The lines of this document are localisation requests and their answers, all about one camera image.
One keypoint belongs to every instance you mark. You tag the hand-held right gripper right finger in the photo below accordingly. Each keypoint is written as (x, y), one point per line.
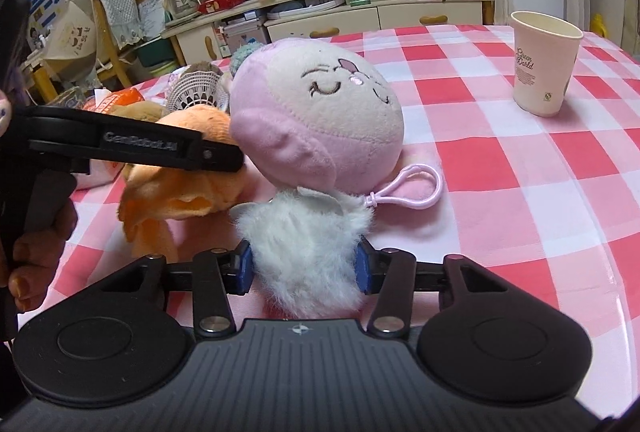
(363, 268)

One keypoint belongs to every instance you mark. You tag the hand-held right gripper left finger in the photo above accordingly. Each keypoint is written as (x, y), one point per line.
(245, 268)

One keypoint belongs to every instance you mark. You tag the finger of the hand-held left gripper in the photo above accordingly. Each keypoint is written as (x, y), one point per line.
(140, 144)

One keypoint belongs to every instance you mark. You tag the white shuttlecock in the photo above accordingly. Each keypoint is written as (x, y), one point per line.
(195, 94)

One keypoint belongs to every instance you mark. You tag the orange plush toy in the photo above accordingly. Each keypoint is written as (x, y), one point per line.
(200, 197)

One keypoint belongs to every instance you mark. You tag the pink plush toy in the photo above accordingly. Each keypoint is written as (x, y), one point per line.
(320, 112)

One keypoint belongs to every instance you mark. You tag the person's left hand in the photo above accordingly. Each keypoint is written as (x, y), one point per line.
(40, 257)

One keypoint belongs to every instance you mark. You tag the brown plush toy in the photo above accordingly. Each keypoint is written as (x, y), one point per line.
(142, 111)

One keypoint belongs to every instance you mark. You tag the orange tissue pack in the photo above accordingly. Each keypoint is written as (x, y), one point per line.
(117, 96)

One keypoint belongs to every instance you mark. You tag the wooden chair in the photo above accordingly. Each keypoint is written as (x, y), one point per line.
(107, 57)

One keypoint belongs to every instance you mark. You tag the green bucket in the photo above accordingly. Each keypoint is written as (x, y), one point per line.
(155, 52)

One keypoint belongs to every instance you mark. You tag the beige printed bag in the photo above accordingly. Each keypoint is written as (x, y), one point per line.
(72, 37)

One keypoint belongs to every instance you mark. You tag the white lace cloth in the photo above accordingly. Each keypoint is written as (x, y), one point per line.
(120, 12)

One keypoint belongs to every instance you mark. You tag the blue fluffy headband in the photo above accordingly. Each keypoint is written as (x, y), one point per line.
(245, 54)

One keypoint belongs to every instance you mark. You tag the red box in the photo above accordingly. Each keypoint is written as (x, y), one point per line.
(220, 3)

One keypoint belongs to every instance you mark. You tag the red checkered tablecloth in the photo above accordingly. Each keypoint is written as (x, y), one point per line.
(500, 172)

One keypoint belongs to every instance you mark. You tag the cream television cabinet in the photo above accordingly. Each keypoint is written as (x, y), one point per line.
(340, 19)

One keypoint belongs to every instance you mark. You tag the white paper cup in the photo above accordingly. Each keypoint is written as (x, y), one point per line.
(542, 62)

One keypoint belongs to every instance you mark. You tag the yellow plastic toy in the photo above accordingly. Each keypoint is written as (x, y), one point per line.
(599, 26)

